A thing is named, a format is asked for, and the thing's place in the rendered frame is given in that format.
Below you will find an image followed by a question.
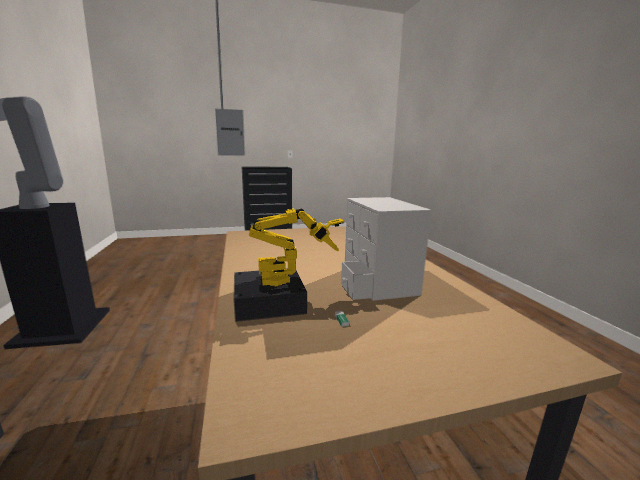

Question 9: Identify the white chest of drawers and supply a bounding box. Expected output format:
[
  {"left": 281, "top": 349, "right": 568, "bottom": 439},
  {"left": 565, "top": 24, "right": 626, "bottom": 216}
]
[{"left": 345, "top": 197, "right": 431, "bottom": 301}]

